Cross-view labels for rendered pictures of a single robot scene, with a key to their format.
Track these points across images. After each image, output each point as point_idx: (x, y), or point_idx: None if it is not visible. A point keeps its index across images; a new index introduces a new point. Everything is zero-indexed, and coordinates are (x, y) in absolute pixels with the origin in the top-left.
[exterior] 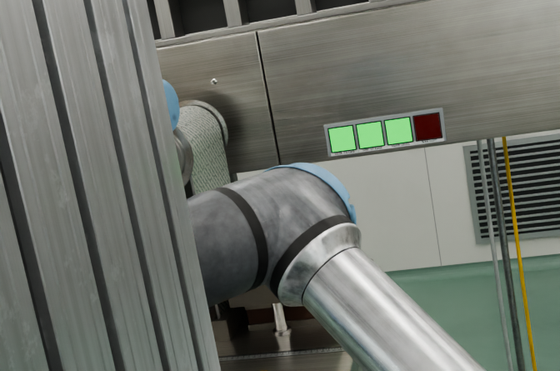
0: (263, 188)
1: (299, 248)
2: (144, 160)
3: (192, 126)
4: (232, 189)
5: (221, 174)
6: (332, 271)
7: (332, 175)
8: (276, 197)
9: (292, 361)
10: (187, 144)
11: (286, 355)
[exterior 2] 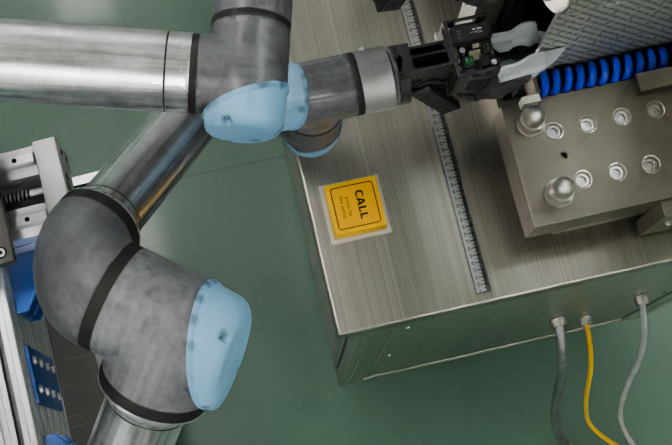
0: (125, 333)
1: (102, 384)
2: None
3: None
4: (103, 305)
5: None
6: (108, 416)
7: (205, 386)
8: (124, 348)
9: (443, 234)
10: None
11: (457, 219)
